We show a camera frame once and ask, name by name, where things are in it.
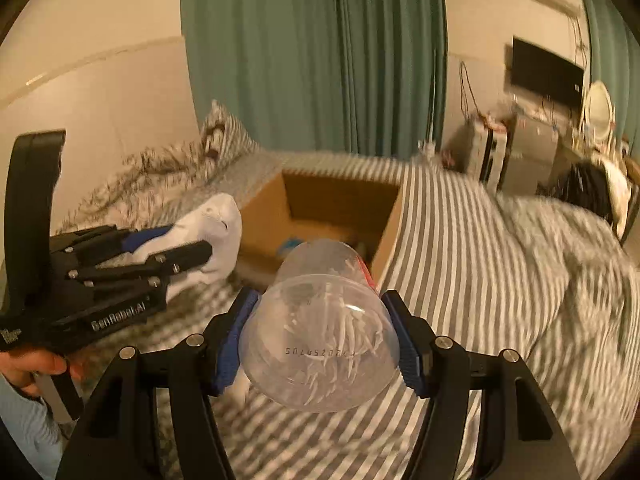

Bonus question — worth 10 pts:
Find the white sock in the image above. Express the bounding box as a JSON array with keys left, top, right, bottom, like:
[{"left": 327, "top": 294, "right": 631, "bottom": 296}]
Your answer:
[{"left": 128, "top": 193, "right": 242, "bottom": 301}]

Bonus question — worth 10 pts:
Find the clear plastic cotton swab jar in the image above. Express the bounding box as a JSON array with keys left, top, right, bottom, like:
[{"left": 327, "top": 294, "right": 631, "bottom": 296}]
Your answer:
[{"left": 240, "top": 240, "right": 399, "bottom": 413}]

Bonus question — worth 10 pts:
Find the person's left hand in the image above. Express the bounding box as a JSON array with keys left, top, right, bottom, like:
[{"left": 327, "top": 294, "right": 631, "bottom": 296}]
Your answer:
[{"left": 1, "top": 347, "right": 86, "bottom": 398}]

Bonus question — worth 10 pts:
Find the floral patterned duvet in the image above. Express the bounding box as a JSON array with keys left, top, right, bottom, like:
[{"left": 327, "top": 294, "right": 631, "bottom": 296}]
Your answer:
[{"left": 55, "top": 141, "right": 219, "bottom": 234}]

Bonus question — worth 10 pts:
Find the brown cardboard box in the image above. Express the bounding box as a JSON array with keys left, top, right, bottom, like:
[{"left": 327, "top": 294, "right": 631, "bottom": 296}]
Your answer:
[{"left": 235, "top": 170, "right": 402, "bottom": 290}]

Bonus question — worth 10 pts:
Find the checkered pillow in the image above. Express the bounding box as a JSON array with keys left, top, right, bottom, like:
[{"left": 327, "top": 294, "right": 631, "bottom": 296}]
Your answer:
[{"left": 201, "top": 100, "right": 260, "bottom": 167}]

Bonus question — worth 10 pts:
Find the large clear water jug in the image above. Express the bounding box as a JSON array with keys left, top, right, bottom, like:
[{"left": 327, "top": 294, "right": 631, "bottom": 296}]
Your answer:
[{"left": 416, "top": 139, "right": 437, "bottom": 162}]

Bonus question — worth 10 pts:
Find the white suitcase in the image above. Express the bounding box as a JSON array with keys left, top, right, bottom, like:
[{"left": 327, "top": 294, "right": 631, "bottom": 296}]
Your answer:
[{"left": 464, "top": 116, "right": 508, "bottom": 193}]

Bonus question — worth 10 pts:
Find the silver mini fridge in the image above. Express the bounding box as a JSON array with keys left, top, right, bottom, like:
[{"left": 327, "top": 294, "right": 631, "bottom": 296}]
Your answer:
[{"left": 500, "top": 114, "right": 559, "bottom": 196}]

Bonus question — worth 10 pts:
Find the black jacket on chair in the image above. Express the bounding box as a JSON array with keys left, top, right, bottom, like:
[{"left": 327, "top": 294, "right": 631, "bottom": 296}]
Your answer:
[{"left": 547, "top": 156, "right": 632, "bottom": 240}]

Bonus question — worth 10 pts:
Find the white oval vanity mirror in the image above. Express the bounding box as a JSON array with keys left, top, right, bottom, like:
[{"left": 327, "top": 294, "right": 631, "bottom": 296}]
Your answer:
[{"left": 582, "top": 80, "right": 615, "bottom": 144}]

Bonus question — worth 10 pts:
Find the green window curtain right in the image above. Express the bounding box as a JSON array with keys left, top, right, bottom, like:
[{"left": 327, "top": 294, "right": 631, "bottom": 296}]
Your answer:
[{"left": 582, "top": 0, "right": 640, "bottom": 159}]

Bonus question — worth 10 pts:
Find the black wall television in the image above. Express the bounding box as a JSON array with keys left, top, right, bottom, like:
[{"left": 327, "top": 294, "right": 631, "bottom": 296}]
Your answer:
[{"left": 511, "top": 37, "right": 584, "bottom": 110}]

